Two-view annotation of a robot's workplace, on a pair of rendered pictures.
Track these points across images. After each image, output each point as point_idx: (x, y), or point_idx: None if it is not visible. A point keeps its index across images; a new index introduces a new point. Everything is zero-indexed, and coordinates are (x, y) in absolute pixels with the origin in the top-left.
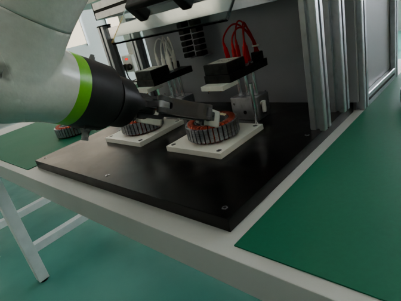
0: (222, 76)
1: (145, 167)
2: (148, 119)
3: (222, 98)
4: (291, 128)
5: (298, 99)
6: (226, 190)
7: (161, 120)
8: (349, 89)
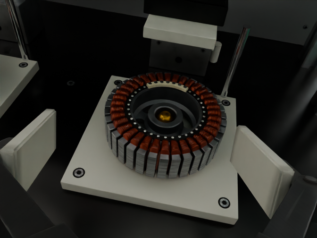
0: (206, 8)
1: None
2: (36, 167)
3: (84, 1)
4: (279, 106)
5: (229, 28)
6: None
7: (55, 136)
8: None
